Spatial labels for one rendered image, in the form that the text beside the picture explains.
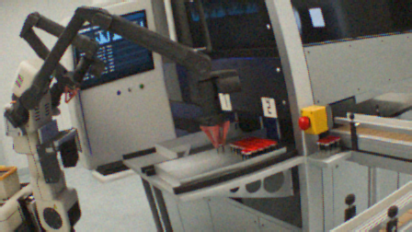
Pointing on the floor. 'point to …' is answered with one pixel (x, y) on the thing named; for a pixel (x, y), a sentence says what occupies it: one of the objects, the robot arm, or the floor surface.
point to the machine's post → (283, 28)
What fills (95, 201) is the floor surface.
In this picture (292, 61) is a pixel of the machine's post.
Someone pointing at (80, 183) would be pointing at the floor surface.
